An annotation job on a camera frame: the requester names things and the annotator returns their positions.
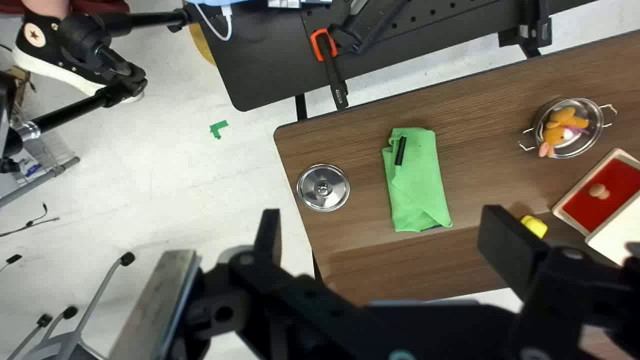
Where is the gray office chair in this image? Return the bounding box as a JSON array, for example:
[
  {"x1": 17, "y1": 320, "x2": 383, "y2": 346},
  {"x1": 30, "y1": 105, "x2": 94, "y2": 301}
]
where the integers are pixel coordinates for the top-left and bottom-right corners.
[{"x1": 0, "y1": 249, "x2": 202, "y2": 360}]

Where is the bowl of snacks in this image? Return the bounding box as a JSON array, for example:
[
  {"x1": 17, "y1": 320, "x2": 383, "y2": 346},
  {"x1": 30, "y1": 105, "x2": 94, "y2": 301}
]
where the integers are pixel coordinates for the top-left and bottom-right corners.
[{"x1": 516, "y1": 97, "x2": 621, "y2": 163}]

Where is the person lower leg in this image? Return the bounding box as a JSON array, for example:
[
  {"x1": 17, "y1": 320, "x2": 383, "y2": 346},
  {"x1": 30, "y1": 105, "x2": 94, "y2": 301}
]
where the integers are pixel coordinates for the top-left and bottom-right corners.
[{"x1": 23, "y1": 0, "x2": 130, "y2": 23}]

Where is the black white sneaker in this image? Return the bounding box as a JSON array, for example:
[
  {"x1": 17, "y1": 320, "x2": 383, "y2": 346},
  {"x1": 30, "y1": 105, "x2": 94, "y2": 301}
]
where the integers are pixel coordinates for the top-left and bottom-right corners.
[{"x1": 13, "y1": 19, "x2": 147, "y2": 102}]

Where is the green folded cloth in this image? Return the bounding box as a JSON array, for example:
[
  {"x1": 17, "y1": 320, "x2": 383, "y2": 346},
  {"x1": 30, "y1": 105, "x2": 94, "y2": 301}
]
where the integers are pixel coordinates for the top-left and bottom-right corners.
[{"x1": 380, "y1": 127, "x2": 456, "y2": 235}]

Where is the black camera tripod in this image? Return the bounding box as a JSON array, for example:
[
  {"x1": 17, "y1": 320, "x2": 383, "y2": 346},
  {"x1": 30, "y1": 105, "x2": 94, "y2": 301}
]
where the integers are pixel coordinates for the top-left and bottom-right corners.
[{"x1": 0, "y1": 6, "x2": 193, "y2": 207}]

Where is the silver pot lid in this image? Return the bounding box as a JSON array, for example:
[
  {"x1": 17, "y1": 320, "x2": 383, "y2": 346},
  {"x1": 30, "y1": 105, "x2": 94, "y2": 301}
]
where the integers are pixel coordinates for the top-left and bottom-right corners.
[{"x1": 295, "y1": 163, "x2": 353, "y2": 215}]

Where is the green floor tape mark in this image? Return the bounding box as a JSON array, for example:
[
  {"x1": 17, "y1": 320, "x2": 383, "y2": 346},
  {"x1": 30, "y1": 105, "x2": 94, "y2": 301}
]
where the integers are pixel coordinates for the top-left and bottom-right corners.
[{"x1": 209, "y1": 119, "x2": 230, "y2": 142}]

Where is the red white drawer box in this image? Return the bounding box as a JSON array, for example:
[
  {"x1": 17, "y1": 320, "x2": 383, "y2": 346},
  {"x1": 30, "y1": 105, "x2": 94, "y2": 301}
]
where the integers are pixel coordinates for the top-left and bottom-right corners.
[{"x1": 551, "y1": 146, "x2": 640, "y2": 268}]

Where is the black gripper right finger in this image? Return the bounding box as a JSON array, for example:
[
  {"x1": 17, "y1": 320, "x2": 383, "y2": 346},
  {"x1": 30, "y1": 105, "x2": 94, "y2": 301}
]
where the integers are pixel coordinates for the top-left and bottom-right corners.
[{"x1": 477, "y1": 205, "x2": 552, "y2": 297}]

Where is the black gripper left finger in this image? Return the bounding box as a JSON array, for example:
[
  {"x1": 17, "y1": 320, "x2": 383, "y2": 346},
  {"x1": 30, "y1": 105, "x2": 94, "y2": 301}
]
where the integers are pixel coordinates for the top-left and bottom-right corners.
[{"x1": 248, "y1": 209, "x2": 288, "y2": 282}]

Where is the orange plush toy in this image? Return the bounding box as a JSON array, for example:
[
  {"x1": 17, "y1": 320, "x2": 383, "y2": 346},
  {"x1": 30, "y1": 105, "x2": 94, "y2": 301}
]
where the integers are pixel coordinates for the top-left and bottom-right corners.
[{"x1": 538, "y1": 106, "x2": 592, "y2": 161}]

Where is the white cable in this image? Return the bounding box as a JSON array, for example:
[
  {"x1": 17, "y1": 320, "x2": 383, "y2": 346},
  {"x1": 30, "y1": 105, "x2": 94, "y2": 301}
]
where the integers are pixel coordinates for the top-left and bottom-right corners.
[{"x1": 188, "y1": 0, "x2": 236, "y2": 45}]

